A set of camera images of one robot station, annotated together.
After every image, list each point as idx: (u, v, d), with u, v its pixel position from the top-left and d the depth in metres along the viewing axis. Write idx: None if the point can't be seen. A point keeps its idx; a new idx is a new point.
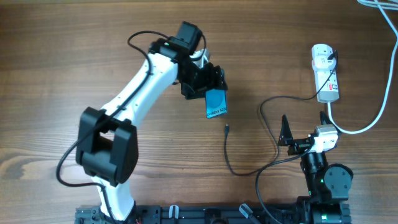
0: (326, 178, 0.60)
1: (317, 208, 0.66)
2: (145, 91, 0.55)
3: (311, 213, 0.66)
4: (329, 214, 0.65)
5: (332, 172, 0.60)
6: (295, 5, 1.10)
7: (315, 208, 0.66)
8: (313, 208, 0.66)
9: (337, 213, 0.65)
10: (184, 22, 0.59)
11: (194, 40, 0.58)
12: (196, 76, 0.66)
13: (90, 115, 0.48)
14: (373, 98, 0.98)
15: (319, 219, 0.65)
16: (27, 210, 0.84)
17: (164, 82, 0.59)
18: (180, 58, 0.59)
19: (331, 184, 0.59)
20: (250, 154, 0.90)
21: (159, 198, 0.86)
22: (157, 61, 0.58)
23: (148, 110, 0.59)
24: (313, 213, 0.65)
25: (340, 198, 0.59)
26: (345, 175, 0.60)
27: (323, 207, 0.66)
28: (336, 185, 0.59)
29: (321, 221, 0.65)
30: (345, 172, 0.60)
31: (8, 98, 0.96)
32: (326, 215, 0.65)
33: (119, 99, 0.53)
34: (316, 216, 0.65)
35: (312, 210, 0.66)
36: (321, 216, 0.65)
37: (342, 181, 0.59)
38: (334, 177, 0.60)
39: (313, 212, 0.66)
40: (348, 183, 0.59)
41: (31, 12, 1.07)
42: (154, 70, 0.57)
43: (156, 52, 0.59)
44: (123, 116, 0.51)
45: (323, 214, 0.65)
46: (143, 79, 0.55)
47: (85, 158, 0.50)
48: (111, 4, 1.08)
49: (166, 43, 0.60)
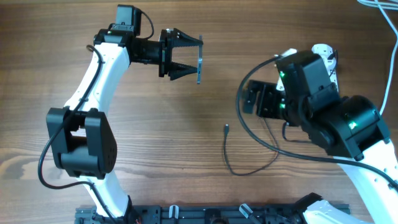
0: (305, 76, 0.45)
1: (336, 121, 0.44)
2: (102, 78, 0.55)
3: (336, 130, 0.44)
4: (356, 117, 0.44)
5: (303, 64, 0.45)
6: (294, 5, 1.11)
7: (330, 120, 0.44)
8: (315, 124, 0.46)
9: (369, 109, 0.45)
10: (118, 6, 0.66)
11: (134, 20, 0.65)
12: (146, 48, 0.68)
13: (54, 114, 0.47)
14: (372, 98, 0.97)
15: (349, 132, 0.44)
16: (27, 210, 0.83)
17: (119, 69, 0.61)
18: (127, 39, 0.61)
19: (316, 83, 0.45)
20: (250, 154, 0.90)
21: (159, 199, 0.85)
22: (106, 50, 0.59)
23: (111, 98, 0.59)
24: (337, 130, 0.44)
25: (334, 97, 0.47)
26: (319, 60, 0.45)
27: (341, 111, 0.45)
28: (318, 83, 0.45)
29: (351, 132, 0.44)
30: (316, 56, 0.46)
31: (8, 98, 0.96)
32: (353, 122, 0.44)
33: (78, 93, 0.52)
34: (343, 130, 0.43)
35: (324, 124, 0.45)
36: (351, 129, 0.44)
37: (322, 70, 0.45)
38: (313, 69, 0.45)
39: (324, 129, 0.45)
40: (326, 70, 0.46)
41: (33, 13, 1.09)
42: (104, 58, 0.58)
43: (101, 42, 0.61)
44: (88, 107, 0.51)
45: (351, 122, 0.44)
46: (97, 68, 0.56)
47: (64, 160, 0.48)
48: (112, 5, 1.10)
49: (109, 32, 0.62)
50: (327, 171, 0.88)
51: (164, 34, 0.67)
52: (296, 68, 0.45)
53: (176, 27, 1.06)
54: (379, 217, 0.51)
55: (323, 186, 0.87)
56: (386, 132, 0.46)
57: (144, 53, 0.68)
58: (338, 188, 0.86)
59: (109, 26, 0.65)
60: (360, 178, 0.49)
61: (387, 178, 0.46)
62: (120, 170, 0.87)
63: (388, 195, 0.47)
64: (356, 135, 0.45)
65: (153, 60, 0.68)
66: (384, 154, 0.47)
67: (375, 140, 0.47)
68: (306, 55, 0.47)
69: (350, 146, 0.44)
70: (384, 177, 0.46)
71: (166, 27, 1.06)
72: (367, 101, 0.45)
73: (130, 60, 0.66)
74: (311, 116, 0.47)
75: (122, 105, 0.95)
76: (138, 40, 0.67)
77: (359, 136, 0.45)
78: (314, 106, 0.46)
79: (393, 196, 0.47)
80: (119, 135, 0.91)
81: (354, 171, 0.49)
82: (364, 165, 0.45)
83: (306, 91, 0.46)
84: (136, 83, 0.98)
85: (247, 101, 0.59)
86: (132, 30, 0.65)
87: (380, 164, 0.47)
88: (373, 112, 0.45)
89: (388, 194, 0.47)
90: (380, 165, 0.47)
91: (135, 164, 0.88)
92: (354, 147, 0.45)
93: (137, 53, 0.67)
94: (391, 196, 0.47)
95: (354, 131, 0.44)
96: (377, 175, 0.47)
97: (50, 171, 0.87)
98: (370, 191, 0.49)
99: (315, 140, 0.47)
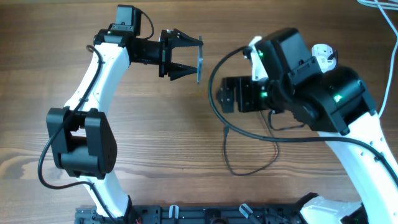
0: (283, 51, 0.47)
1: (319, 94, 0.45)
2: (102, 78, 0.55)
3: (320, 104, 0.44)
4: (341, 90, 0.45)
5: (280, 41, 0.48)
6: (293, 5, 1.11)
7: (313, 94, 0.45)
8: (298, 99, 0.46)
9: (352, 81, 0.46)
10: (118, 6, 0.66)
11: (134, 21, 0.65)
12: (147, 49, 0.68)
13: (54, 114, 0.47)
14: (373, 98, 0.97)
15: (334, 105, 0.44)
16: (27, 210, 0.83)
17: (119, 69, 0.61)
18: (127, 39, 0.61)
19: (294, 58, 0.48)
20: (250, 154, 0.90)
21: (159, 199, 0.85)
22: (106, 50, 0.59)
23: (111, 98, 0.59)
24: (322, 103, 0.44)
25: (315, 71, 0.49)
26: (295, 36, 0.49)
27: (324, 84, 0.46)
28: (296, 58, 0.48)
29: (336, 106, 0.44)
30: (291, 33, 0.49)
31: (8, 98, 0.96)
32: (337, 94, 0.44)
33: (78, 93, 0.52)
34: (328, 103, 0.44)
35: (307, 99, 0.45)
36: (336, 101, 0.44)
37: (298, 45, 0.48)
38: (288, 44, 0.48)
39: (308, 103, 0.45)
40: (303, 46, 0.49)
41: (33, 13, 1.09)
42: (104, 58, 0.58)
43: (101, 42, 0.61)
44: (87, 107, 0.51)
45: (336, 95, 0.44)
46: (97, 68, 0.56)
47: (64, 160, 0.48)
48: (112, 5, 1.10)
49: (109, 32, 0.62)
50: (327, 171, 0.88)
51: (164, 35, 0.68)
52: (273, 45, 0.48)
53: (176, 27, 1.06)
54: (365, 193, 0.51)
55: (323, 186, 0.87)
56: (372, 104, 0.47)
57: (144, 53, 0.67)
58: (338, 188, 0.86)
59: (109, 26, 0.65)
60: (347, 154, 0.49)
61: (372, 151, 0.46)
62: (120, 170, 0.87)
63: (376, 171, 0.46)
64: (341, 108, 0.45)
65: (153, 60, 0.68)
66: (369, 126, 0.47)
67: (362, 113, 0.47)
68: (283, 33, 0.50)
69: (336, 119, 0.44)
70: (370, 150, 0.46)
71: (166, 27, 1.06)
72: (351, 72, 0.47)
73: (130, 61, 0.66)
74: (293, 93, 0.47)
75: (122, 105, 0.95)
76: (138, 40, 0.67)
77: (345, 109, 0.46)
78: (295, 81, 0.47)
79: (380, 171, 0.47)
80: (119, 135, 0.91)
81: (340, 147, 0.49)
82: (351, 139, 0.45)
83: (286, 65, 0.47)
84: (135, 83, 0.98)
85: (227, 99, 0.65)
86: (132, 30, 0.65)
87: (366, 137, 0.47)
88: (358, 83, 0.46)
89: (375, 168, 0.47)
90: (367, 137, 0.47)
91: (135, 164, 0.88)
92: (341, 121, 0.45)
93: (137, 53, 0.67)
94: (379, 170, 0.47)
95: (339, 104, 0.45)
96: (364, 149, 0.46)
97: (50, 171, 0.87)
98: (358, 167, 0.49)
99: (301, 117, 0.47)
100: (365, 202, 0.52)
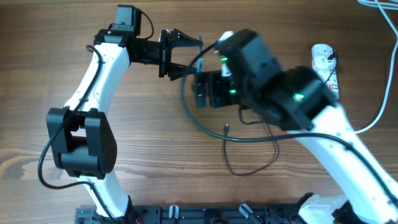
0: (244, 55, 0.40)
1: (282, 95, 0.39)
2: (102, 78, 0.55)
3: (281, 106, 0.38)
4: (304, 89, 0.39)
5: (241, 45, 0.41)
6: (293, 5, 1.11)
7: (274, 96, 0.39)
8: (262, 104, 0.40)
9: (313, 81, 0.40)
10: (118, 6, 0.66)
11: (135, 21, 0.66)
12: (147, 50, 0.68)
13: (55, 114, 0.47)
14: (373, 98, 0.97)
15: (296, 105, 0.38)
16: (28, 210, 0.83)
17: (118, 69, 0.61)
18: (126, 39, 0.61)
19: (256, 60, 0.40)
20: (250, 154, 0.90)
21: (159, 199, 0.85)
22: (106, 50, 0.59)
23: (111, 99, 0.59)
24: (284, 104, 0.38)
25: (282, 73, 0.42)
26: (255, 38, 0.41)
27: (285, 85, 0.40)
28: (259, 60, 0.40)
29: (299, 105, 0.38)
30: (251, 35, 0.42)
31: (7, 98, 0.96)
32: (301, 94, 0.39)
33: (78, 93, 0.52)
34: (290, 105, 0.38)
35: (270, 103, 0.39)
36: (298, 101, 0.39)
37: (260, 46, 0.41)
38: (250, 46, 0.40)
39: (272, 106, 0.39)
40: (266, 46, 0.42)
41: (33, 13, 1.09)
42: (104, 58, 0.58)
43: (101, 42, 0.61)
44: (87, 107, 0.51)
45: (296, 95, 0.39)
46: (97, 68, 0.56)
47: (64, 160, 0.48)
48: (111, 5, 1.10)
49: (109, 32, 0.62)
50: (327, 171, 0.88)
51: (164, 35, 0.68)
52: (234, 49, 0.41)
53: (176, 27, 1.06)
54: (346, 188, 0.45)
55: (323, 186, 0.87)
56: (336, 99, 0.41)
57: (144, 53, 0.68)
58: (337, 188, 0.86)
59: (109, 27, 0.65)
60: (309, 143, 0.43)
61: (341, 142, 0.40)
62: (120, 170, 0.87)
63: (351, 164, 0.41)
64: (305, 107, 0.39)
65: (153, 60, 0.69)
66: (329, 117, 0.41)
67: (323, 107, 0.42)
68: (244, 35, 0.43)
69: (301, 120, 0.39)
70: (333, 139, 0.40)
71: (166, 27, 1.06)
72: (311, 70, 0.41)
73: (130, 61, 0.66)
74: (259, 96, 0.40)
75: (122, 105, 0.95)
76: (138, 40, 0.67)
77: (308, 109, 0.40)
78: (259, 86, 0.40)
79: (354, 162, 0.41)
80: (119, 135, 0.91)
81: (299, 137, 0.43)
82: (313, 134, 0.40)
83: (248, 69, 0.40)
84: (136, 83, 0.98)
85: (199, 95, 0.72)
86: (132, 30, 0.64)
87: (328, 126, 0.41)
88: (320, 82, 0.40)
89: (349, 160, 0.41)
90: (333, 129, 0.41)
91: (135, 164, 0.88)
92: (305, 120, 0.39)
93: (137, 53, 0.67)
94: (352, 162, 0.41)
95: (303, 104, 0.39)
96: (332, 142, 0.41)
97: (50, 171, 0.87)
98: (331, 162, 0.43)
99: (265, 119, 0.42)
100: (350, 198, 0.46)
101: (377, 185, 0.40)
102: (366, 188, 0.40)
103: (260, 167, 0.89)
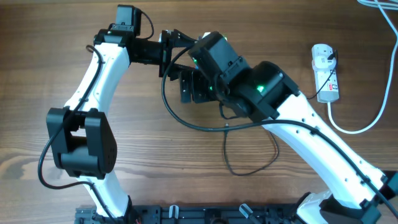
0: (212, 56, 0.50)
1: (247, 89, 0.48)
2: (102, 78, 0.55)
3: (247, 98, 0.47)
4: (266, 82, 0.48)
5: (209, 47, 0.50)
6: (293, 5, 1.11)
7: (241, 90, 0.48)
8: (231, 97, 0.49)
9: (275, 74, 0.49)
10: (118, 6, 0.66)
11: (135, 21, 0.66)
12: (148, 50, 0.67)
13: (55, 114, 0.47)
14: (373, 98, 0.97)
15: (259, 96, 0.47)
16: (28, 210, 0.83)
17: (118, 69, 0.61)
18: (126, 39, 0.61)
19: (223, 60, 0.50)
20: (250, 154, 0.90)
21: (159, 199, 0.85)
22: (105, 50, 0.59)
23: (111, 99, 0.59)
24: (250, 97, 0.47)
25: (245, 68, 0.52)
26: (221, 40, 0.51)
27: (250, 79, 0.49)
28: (226, 60, 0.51)
29: (262, 96, 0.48)
30: (217, 37, 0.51)
31: (7, 98, 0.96)
32: (262, 86, 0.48)
33: (78, 93, 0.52)
34: (254, 97, 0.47)
35: (239, 96, 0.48)
36: (260, 93, 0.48)
37: (226, 48, 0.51)
38: (216, 49, 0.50)
39: (240, 99, 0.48)
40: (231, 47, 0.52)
41: (33, 13, 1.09)
42: (104, 58, 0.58)
43: (101, 42, 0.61)
44: (87, 107, 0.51)
45: (259, 88, 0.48)
46: (97, 68, 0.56)
47: (64, 160, 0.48)
48: (111, 5, 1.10)
49: (109, 32, 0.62)
50: None
51: (165, 35, 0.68)
52: (203, 52, 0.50)
53: (176, 27, 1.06)
54: (320, 170, 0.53)
55: (323, 186, 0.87)
56: (294, 86, 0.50)
57: (145, 53, 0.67)
58: None
59: (109, 26, 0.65)
60: (285, 135, 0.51)
61: (306, 126, 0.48)
62: (120, 170, 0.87)
63: (317, 145, 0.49)
64: (267, 96, 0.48)
65: (153, 60, 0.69)
66: (298, 105, 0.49)
67: (286, 96, 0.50)
68: (211, 37, 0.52)
69: (263, 108, 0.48)
70: (304, 127, 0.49)
71: (166, 27, 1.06)
72: (271, 65, 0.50)
73: (130, 61, 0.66)
74: (228, 91, 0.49)
75: (122, 105, 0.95)
76: (138, 40, 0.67)
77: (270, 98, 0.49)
78: (227, 81, 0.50)
79: (320, 144, 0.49)
80: (118, 135, 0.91)
81: (276, 129, 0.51)
82: (282, 121, 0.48)
83: (217, 68, 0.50)
84: (135, 83, 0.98)
85: (183, 91, 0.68)
86: (132, 30, 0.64)
87: (298, 116, 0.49)
88: (280, 75, 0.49)
89: (315, 142, 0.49)
90: (298, 116, 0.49)
91: (135, 164, 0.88)
92: (268, 107, 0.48)
93: (137, 53, 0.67)
94: (318, 144, 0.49)
95: (266, 94, 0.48)
96: (298, 127, 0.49)
97: (50, 171, 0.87)
98: (301, 146, 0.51)
99: (236, 111, 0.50)
100: (324, 178, 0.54)
101: (342, 162, 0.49)
102: (339, 171, 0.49)
103: (260, 167, 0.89)
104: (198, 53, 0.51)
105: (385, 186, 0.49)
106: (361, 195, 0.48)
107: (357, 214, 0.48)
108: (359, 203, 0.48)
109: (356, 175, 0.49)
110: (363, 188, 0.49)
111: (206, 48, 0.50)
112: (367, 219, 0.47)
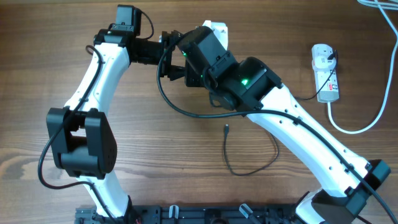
0: (201, 51, 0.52)
1: (232, 83, 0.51)
2: (102, 78, 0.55)
3: (233, 91, 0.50)
4: (250, 76, 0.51)
5: (198, 42, 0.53)
6: (294, 5, 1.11)
7: (227, 84, 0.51)
8: (219, 91, 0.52)
9: (259, 70, 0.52)
10: (118, 6, 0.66)
11: (135, 21, 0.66)
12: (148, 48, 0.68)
13: (54, 114, 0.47)
14: (373, 98, 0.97)
15: (244, 89, 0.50)
16: (28, 210, 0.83)
17: (118, 69, 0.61)
18: (126, 39, 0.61)
19: (211, 55, 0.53)
20: (250, 154, 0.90)
21: (159, 198, 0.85)
22: (105, 50, 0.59)
23: (111, 99, 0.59)
24: (236, 90, 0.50)
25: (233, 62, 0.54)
26: (210, 35, 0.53)
27: (235, 73, 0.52)
28: (214, 54, 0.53)
29: (247, 89, 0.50)
30: (206, 32, 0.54)
31: (7, 98, 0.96)
32: (247, 80, 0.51)
33: (78, 93, 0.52)
34: (239, 90, 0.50)
35: (226, 90, 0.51)
36: (245, 86, 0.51)
37: (214, 43, 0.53)
38: (206, 43, 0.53)
39: (227, 93, 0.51)
40: (219, 42, 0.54)
41: (33, 13, 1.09)
42: (104, 58, 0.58)
43: (101, 42, 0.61)
44: (87, 107, 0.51)
45: (244, 82, 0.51)
46: (97, 68, 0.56)
47: (64, 160, 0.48)
48: (111, 5, 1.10)
49: (109, 32, 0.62)
50: None
51: (165, 35, 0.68)
52: (193, 46, 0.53)
53: (176, 27, 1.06)
54: (307, 162, 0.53)
55: None
56: (278, 80, 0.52)
57: (145, 53, 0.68)
58: None
59: (109, 27, 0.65)
60: (269, 126, 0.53)
61: (287, 116, 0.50)
62: (120, 170, 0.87)
63: (300, 135, 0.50)
64: (252, 89, 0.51)
65: (153, 59, 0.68)
66: (280, 97, 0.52)
67: (270, 88, 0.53)
68: (199, 32, 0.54)
69: (249, 101, 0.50)
70: (286, 116, 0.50)
71: (166, 27, 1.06)
72: (256, 60, 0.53)
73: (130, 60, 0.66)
74: (216, 85, 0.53)
75: (122, 105, 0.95)
76: (138, 40, 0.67)
77: (255, 91, 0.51)
78: (216, 74, 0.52)
79: (303, 133, 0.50)
80: (119, 135, 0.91)
81: (260, 121, 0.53)
82: (265, 111, 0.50)
83: (206, 61, 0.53)
84: (135, 83, 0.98)
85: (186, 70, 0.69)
86: (132, 30, 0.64)
87: (281, 106, 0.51)
88: (264, 70, 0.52)
89: (298, 132, 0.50)
90: (282, 106, 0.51)
91: (135, 164, 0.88)
92: (253, 101, 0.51)
93: (137, 53, 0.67)
94: (301, 133, 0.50)
95: (250, 88, 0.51)
96: (280, 117, 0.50)
97: (50, 171, 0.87)
98: (286, 137, 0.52)
99: (222, 104, 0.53)
100: (313, 171, 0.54)
101: (325, 150, 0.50)
102: (323, 159, 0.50)
103: (260, 167, 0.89)
104: (187, 46, 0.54)
105: (370, 175, 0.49)
106: (346, 183, 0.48)
107: (342, 201, 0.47)
108: (344, 190, 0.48)
109: (340, 163, 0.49)
110: (348, 176, 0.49)
111: (195, 43, 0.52)
112: (353, 206, 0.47)
